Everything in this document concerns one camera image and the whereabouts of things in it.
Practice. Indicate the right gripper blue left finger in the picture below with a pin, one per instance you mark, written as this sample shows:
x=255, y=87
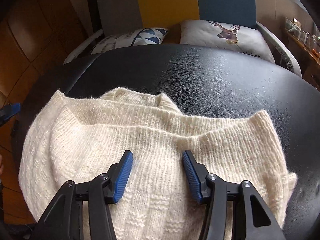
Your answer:
x=105, y=189

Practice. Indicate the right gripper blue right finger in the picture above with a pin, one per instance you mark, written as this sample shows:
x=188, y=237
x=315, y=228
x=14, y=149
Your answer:
x=210, y=190

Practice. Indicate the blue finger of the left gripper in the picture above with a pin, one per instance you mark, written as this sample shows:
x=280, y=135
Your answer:
x=9, y=111

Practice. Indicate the cream knitted sweater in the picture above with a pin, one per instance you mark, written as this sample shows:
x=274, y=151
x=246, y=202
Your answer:
x=78, y=139

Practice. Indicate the person left hand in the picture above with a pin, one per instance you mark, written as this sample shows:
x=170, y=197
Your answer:
x=1, y=165

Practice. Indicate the deer print cushion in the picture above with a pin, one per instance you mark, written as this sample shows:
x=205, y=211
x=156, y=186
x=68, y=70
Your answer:
x=227, y=37

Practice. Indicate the blue triangle pattern cushion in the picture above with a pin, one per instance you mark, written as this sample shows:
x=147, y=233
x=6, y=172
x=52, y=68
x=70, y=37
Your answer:
x=145, y=36

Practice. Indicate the wooden side table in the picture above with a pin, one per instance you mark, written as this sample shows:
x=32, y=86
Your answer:
x=308, y=61

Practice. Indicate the grey yellow blue armchair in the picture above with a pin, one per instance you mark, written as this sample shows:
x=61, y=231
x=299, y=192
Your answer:
x=115, y=17

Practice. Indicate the jar with oranges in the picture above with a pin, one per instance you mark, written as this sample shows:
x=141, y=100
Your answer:
x=315, y=50

